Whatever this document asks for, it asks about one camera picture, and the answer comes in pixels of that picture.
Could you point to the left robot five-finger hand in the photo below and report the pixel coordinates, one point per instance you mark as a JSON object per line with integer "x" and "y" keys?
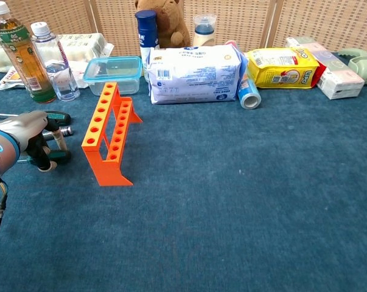
{"x": 25, "y": 121}

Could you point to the orange screwdriver rack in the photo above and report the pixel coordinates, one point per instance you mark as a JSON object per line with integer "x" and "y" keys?
{"x": 110, "y": 173}

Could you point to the white pink snack bag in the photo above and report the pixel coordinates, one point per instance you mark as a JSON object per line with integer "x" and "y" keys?
{"x": 11, "y": 79}

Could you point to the clear water bottle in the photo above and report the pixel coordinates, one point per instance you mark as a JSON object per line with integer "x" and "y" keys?
{"x": 60, "y": 79}

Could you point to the green label tea bottle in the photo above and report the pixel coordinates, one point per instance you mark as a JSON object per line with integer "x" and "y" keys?
{"x": 25, "y": 61}

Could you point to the white toilet paper pack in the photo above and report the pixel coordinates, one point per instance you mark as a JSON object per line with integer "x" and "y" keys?
{"x": 79, "y": 45}

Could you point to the clear container blue lid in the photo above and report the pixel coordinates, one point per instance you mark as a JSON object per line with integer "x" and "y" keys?
{"x": 116, "y": 68}

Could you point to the blue white spray can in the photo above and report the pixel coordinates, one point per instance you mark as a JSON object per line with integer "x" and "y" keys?
{"x": 146, "y": 30}

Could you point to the white blue wipes pack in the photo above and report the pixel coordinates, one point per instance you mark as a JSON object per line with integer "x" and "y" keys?
{"x": 195, "y": 73}

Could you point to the brown capybara plush toy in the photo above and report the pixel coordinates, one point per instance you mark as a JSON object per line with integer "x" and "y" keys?
{"x": 171, "y": 18}

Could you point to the cream bottle clear cap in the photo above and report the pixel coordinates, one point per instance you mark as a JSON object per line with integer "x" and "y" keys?
{"x": 204, "y": 38}

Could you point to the blue carpet table cover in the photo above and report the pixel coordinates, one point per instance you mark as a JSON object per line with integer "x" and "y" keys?
{"x": 232, "y": 197}

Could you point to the blue plastic wrap roll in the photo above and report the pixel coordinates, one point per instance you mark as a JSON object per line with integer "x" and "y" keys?
{"x": 248, "y": 94}

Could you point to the wicker folding screen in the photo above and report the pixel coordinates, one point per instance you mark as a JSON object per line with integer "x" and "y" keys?
{"x": 247, "y": 21}

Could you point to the yellow Lipo snack bag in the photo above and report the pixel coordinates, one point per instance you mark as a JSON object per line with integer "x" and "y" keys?
{"x": 280, "y": 70}

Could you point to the red yellow cookie box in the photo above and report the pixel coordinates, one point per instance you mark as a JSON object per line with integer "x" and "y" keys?
{"x": 321, "y": 74}

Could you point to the pastel tissue box pack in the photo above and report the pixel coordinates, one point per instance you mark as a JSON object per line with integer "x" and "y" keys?
{"x": 338, "y": 79}

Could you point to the pale green lint roller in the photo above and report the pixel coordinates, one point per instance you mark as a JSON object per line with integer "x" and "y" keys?
{"x": 365, "y": 65}

